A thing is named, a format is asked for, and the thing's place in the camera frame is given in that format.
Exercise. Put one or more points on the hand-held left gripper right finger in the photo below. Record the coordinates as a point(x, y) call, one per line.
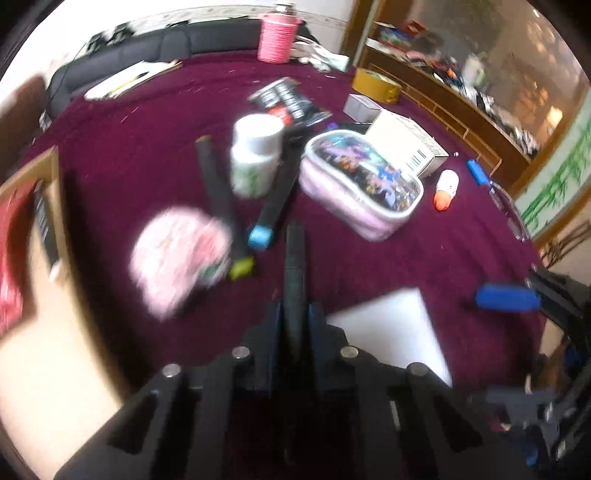
point(315, 323)

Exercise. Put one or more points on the pink floral pouch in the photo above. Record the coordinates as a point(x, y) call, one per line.
point(180, 258)

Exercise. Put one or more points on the bamboo painted panel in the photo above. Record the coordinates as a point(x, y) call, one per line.
point(554, 194)

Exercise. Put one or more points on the slim black item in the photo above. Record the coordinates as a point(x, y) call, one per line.
point(46, 226)

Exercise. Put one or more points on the black marker purple cap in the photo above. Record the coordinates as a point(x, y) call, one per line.
point(351, 128)

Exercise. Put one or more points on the small grey box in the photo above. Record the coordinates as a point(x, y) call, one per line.
point(362, 107)

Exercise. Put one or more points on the white green medicine box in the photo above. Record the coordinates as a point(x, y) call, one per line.
point(406, 138)

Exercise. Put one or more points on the black marker blue cap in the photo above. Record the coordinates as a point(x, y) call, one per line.
point(272, 207)

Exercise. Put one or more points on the clear plastic item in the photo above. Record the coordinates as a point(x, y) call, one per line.
point(508, 207)

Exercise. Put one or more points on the black marker yellow cap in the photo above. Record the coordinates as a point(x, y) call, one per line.
point(219, 198)

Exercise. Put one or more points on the cardboard box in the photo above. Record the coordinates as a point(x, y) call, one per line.
point(27, 171)

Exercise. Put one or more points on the small blue plastic item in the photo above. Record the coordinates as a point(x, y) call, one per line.
point(478, 171)

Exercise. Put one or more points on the white pill bottle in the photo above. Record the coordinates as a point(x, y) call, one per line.
point(254, 157)

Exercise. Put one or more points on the clutter of shelf items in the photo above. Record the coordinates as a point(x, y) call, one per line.
point(438, 69)

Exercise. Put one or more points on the pale green face mask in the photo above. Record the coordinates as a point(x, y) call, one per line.
point(336, 63)

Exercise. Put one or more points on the black snack packet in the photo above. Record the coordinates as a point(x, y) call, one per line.
point(288, 104)

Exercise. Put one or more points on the black leather sofa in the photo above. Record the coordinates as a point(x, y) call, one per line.
point(138, 50)

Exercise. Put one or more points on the wooden display cabinet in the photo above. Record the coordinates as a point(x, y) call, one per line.
point(441, 113)

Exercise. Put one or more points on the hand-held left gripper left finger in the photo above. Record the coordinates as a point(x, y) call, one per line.
point(275, 323)

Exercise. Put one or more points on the white orange tube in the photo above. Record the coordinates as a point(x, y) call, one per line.
point(446, 189)

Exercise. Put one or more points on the red packet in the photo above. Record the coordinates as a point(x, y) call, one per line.
point(14, 240)

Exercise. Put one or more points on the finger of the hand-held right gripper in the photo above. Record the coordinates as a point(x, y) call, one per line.
point(508, 297)
point(521, 406)

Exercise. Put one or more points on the pink clear pencil case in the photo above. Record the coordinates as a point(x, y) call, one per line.
point(360, 184)

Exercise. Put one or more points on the white notepad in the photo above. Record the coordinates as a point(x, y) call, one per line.
point(134, 78)

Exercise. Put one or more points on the yellow green pen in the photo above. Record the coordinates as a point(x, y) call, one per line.
point(131, 81)

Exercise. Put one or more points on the brown armchair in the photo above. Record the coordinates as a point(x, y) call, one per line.
point(23, 115)

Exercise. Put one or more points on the yellow tape roll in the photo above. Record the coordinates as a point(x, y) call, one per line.
point(376, 85)

